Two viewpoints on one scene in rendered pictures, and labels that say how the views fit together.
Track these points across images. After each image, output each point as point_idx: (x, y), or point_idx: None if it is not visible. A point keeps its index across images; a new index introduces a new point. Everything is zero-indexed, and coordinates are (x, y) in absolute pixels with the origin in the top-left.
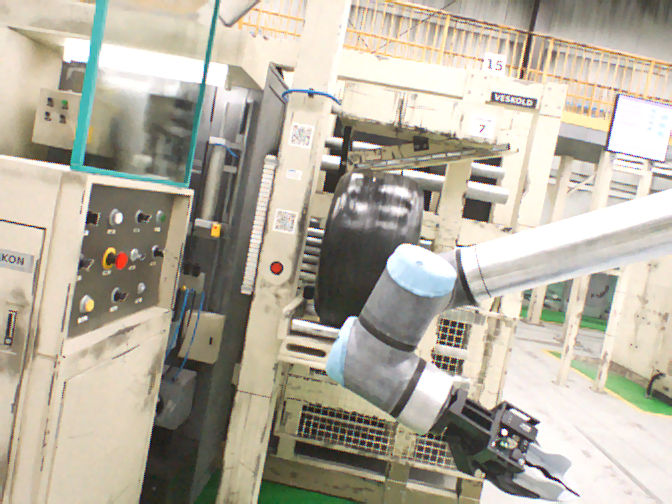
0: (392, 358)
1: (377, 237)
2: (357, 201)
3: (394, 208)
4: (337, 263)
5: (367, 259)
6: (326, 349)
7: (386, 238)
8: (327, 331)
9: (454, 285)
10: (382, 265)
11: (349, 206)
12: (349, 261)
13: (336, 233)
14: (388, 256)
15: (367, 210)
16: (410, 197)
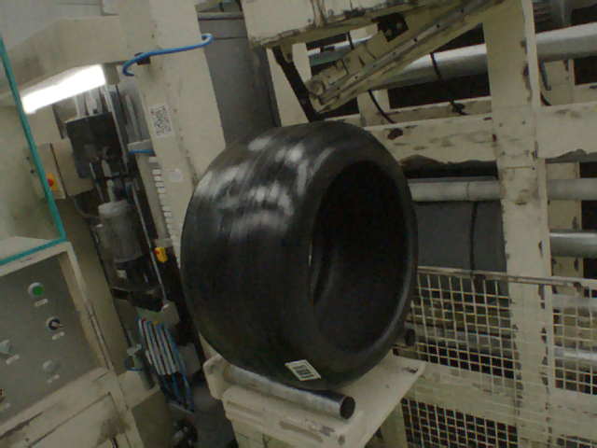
0: None
1: (220, 276)
2: (196, 217)
3: (237, 217)
4: (196, 318)
5: (220, 312)
6: (263, 413)
7: (229, 276)
8: (262, 386)
9: None
10: (239, 320)
11: (187, 229)
12: (204, 315)
13: (181, 275)
14: (240, 306)
15: (205, 231)
16: (267, 186)
